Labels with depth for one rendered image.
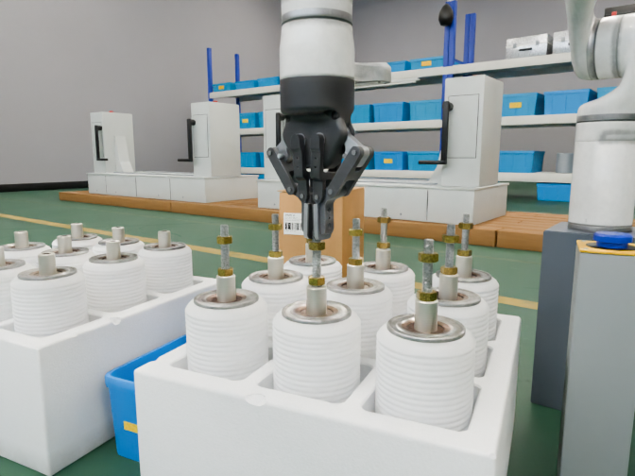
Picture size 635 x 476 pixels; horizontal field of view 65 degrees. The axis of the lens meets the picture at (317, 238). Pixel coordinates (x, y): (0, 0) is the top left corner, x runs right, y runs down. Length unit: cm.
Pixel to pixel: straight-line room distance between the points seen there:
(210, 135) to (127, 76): 408
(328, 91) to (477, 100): 213
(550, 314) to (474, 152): 175
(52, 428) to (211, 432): 27
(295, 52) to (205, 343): 32
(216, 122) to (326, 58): 328
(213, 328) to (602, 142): 64
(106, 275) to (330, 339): 44
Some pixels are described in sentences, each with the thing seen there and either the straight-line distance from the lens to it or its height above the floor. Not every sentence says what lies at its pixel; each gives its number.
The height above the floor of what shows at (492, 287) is 24.
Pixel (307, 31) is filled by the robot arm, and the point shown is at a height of 53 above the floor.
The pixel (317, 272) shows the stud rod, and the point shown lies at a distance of 52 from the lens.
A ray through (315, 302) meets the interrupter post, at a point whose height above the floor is 27.
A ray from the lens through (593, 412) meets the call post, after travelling 69.
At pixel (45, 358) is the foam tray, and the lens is 74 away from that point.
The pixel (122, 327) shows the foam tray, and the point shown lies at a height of 16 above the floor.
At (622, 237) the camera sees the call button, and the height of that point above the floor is 33.
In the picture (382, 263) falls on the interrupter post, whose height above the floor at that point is 26.
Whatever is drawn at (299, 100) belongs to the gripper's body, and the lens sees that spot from 48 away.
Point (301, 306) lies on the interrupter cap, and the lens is 56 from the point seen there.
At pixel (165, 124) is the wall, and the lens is 796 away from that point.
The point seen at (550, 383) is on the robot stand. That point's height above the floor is 4.
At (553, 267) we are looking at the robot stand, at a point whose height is 24.
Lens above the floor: 42
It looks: 9 degrees down
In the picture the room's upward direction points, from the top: straight up
